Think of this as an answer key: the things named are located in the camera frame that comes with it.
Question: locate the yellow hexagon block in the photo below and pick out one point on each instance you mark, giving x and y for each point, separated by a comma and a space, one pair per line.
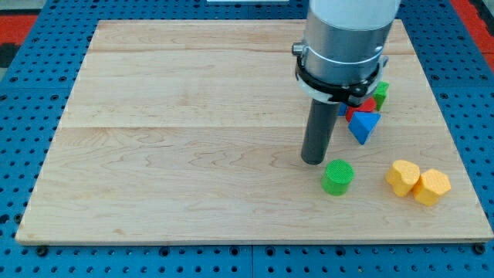
431, 186

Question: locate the yellow heart block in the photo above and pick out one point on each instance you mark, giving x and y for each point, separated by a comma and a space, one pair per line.
402, 176

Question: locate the green angular block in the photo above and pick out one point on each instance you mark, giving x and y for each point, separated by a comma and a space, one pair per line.
380, 94

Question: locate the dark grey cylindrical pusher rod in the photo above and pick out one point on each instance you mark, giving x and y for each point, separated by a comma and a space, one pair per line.
319, 128

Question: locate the light wooden board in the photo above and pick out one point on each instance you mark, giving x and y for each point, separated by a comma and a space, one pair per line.
190, 133

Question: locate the green cylinder block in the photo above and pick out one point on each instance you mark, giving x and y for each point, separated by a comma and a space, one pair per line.
337, 177

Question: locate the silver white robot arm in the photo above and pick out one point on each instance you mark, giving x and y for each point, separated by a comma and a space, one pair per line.
344, 39

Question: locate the blue cube block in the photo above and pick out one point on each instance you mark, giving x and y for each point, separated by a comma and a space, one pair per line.
342, 110

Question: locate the red block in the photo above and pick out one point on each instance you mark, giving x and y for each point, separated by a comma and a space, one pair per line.
368, 106

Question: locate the blue triangle block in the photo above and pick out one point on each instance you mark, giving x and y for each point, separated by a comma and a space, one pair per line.
362, 125

